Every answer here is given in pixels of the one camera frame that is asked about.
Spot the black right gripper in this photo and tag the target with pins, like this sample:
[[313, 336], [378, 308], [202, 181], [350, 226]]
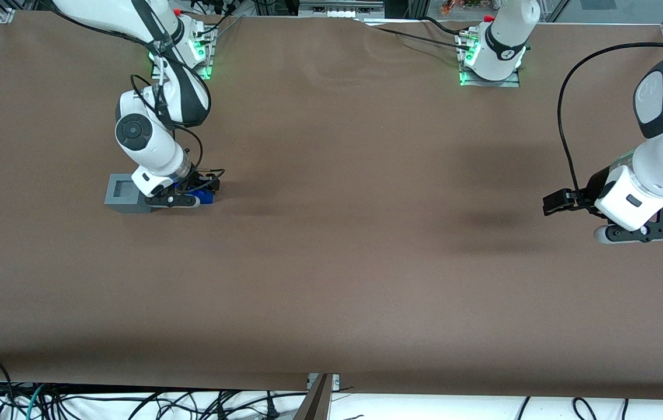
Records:
[[198, 180]]

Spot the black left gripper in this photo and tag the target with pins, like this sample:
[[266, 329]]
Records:
[[595, 185]]

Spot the blue plastic part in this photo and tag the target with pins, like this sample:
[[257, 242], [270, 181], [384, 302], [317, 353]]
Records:
[[206, 198]]

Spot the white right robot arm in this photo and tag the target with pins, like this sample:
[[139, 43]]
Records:
[[145, 140]]

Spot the gray square base block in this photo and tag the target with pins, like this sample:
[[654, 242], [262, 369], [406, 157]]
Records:
[[118, 198]]

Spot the brown table cover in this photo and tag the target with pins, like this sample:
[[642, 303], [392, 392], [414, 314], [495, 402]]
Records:
[[331, 233]]

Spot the gray metal device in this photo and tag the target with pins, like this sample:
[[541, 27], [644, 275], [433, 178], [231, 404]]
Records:
[[337, 10]]

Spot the orange clutter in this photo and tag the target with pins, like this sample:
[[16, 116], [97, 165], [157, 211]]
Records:
[[454, 7]]

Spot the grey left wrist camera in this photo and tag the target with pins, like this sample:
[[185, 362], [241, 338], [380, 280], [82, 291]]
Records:
[[641, 231]]

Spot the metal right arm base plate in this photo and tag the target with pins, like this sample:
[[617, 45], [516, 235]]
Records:
[[207, 58]]

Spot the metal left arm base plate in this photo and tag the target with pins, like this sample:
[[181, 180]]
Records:
[[509, 83]]

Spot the small metal bracket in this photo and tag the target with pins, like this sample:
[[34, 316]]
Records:
[[335, 382]]

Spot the aluminium corner bracket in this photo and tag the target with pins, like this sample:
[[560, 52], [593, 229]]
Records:
[[3, 16]]

